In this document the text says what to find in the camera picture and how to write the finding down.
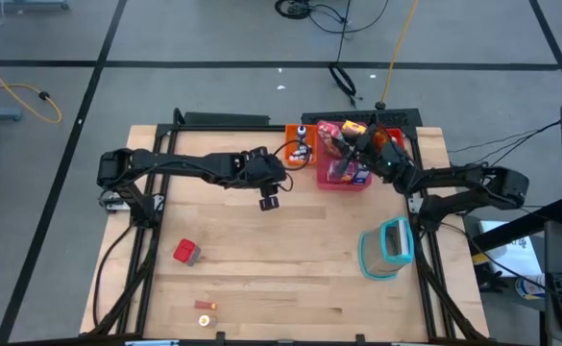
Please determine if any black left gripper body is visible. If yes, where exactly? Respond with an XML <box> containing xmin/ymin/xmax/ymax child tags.
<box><xmin>240</xmin><ymin>147</ymin><xmax>290</xmax><ymax>212</ymax></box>

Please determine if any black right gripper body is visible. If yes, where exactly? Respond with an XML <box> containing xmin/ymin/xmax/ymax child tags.
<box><xmin>364</xmin><ymin>141</ymin><xmax>414</xmax><ymax>186</ymax></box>

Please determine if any purple cereal box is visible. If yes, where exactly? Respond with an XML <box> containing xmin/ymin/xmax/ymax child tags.
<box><xmin>327</xmin><ymin>161</ymin><xmax>357</xmax><ymax>185</ymax></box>

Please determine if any yellow Corn Pops cereal box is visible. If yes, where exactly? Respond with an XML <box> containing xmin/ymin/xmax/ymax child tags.
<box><xmin>340</xmin><ymin>119</ymin><xmax>368</xmax><ymax>140</ymax></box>

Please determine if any red cereal box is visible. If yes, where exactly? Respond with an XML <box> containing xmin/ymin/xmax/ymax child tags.
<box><xmin>317</xmin><ymin>120</ymin><xmax>345</xmax><ymax>156</ymax></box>

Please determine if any red small box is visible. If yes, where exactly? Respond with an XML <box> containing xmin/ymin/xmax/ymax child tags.
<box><xmin>173</xmin><ymin>238</ymin><xmax>204</xmax><ymax>267</ymax></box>

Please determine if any pink plastic bin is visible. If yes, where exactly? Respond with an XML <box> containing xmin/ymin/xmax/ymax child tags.
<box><xmin>315</xmin><ymin>119</ymin><xmax>374</xmax><ymax>192</ymax></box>

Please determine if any red plastic basket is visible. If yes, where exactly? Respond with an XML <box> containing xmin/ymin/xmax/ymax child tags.
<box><xmin>367</xmin><ymin>127</ymin><xmax>406</xmax><ymax>162</ymax></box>

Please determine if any orange plastic basket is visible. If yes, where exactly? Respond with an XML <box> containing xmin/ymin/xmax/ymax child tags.
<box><xmin>283</xmin><ymin>124</ymin><xmax>318</xmax><ymax>167</ymax></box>

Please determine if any black perforated panel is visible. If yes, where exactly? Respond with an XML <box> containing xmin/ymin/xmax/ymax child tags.
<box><xmin>301</xmin><ymin>108</ymin><xmax>425</xmax><ymax>129</ymax></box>

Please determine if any black flat panel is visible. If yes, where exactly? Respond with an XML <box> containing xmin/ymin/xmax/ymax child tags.
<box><xmin>173</xmin><ymin>108</ymin><xmax>272</xmax><ymax>128</ymax></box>

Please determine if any black desk bar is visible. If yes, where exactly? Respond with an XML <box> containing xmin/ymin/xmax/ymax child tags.
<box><xmin>470</xmin><ymin>199</ymin><xmax>562</xmax><ymax>256</ymax></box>

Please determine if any white paper sheet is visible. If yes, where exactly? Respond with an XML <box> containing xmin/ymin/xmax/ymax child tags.
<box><xmin>476</xmin><ymin>219</ymin><xmax>544</xmax><ymax>280</ymax></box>

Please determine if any black aluminium table frame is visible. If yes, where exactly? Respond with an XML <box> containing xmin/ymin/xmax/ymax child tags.
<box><xmin>87</xmin><ymin>108</ymin><xmax>491</xmax><ymax>343</ymax></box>

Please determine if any black looped floor cable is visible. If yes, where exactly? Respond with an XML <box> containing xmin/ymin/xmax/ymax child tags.
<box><xmin>327</xmin><ymin>0</ymin><xmax>364</xmax><ymax>110</ymax></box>

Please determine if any teal-handled metal box grater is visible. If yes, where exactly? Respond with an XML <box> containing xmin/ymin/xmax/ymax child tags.
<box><xmin>357</xmin><ymin>215</ymin><xmax>415</xmax><ymax>282</ymax></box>

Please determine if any yellow hanging cable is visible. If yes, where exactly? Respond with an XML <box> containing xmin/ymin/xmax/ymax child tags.
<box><xmin>379</xmin><ymin>0</ymin><xmax>420</xmax><ymax>111</ymax></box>

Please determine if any black coiled floor cable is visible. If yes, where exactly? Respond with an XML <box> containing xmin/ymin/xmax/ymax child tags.
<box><xmin>274</xmin><ymin>0</ymin><xmax>391</xmax><ymax>36</ymax></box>

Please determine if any silver metal bracket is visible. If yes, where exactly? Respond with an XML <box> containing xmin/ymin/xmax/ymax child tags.
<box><xmin>100</xmin><ymin>190</ymin><xmax>131</xmax><ymax>213</ymax></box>

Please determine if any yellow floor cable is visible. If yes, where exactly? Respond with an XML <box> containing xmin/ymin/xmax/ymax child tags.
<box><xmin>0</xmin><ymin>50</ymin><xmax>64</xmax><ymax>125</ymax></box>

